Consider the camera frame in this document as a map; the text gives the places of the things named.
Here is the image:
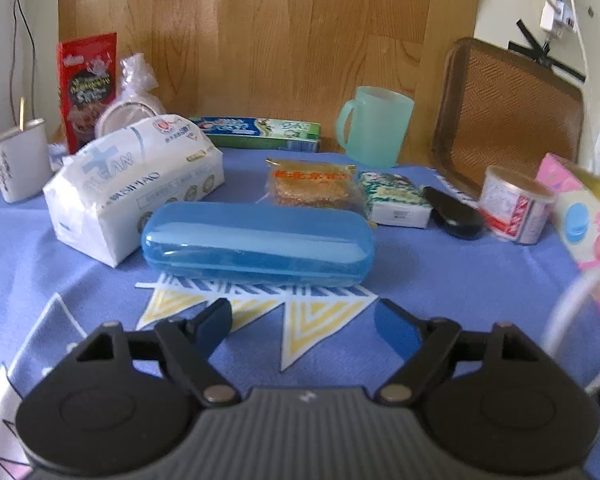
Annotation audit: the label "plastic-wrapped bowls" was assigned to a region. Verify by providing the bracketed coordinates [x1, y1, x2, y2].
[95, 52, 167, 139]

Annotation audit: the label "white cable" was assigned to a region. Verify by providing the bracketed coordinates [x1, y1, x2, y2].
[542, 262, 600, 396]

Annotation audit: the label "blue printed tablecloth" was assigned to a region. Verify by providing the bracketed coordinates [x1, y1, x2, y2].
[0, 145, 600, 480]

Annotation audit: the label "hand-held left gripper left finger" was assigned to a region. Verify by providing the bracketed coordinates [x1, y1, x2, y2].
[75, 298, 241, 407]

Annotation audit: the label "thin black cable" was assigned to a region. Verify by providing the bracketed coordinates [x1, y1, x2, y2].
[11, 0, 39, 127]

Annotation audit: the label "red label can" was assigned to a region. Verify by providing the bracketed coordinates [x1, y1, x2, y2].
[478, 165, 556, 246]

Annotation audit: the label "green plastic cup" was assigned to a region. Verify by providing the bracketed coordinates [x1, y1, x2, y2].
[335, 86, 415, 168]

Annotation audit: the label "black oval case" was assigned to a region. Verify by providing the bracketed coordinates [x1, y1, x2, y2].
[422, 186, 486, 240]

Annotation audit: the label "green patterned tissue pack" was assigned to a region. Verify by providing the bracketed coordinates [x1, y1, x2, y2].
[357, 171, 433, 229]

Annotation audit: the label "orange snack packet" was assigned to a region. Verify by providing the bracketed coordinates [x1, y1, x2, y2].
[260, 158, 376, 221]

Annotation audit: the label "blue plastic case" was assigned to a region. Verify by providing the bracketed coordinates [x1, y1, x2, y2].
[141, 201, 376, 289]

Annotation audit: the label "pink tissue box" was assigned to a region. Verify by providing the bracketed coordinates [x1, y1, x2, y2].
[536, 153, 600, 322]

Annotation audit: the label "red snack packet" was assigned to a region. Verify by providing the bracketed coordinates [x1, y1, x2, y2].
[56, 32, 118, 155]

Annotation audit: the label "white enamel mug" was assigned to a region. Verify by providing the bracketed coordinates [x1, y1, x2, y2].
[0, 118, 54, 204]

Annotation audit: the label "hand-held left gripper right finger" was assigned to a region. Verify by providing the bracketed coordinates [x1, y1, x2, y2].
[374, 298, 541, 407]

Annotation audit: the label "brown woven tray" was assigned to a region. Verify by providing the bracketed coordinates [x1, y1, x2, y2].
[431, 37, 586, 201]

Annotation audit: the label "wooden board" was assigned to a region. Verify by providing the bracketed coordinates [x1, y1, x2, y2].
[57, 0, 486, 157]

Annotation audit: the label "black tape strips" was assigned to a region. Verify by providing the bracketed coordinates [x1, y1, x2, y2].
[509, 19, 586, 83]

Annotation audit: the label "white power strip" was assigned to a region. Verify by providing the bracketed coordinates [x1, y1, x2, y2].
[539, 0, 579, 35]

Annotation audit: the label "green toothpaste box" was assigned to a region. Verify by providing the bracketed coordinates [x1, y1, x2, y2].
[189, 116, 322, 154]

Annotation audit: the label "white tissue pack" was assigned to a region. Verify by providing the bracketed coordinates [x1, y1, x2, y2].
[43, 115, 226, 267]

